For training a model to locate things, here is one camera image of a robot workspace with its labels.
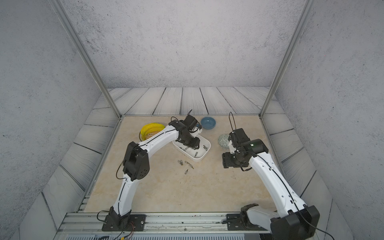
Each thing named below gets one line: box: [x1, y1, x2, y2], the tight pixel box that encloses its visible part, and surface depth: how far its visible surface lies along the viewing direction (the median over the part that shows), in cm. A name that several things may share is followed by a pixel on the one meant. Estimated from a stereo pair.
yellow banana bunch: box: [140, 122, 165, 141], surface depth 109 cm
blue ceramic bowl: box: [200, 116, 216, 130], surface depth 116 cm
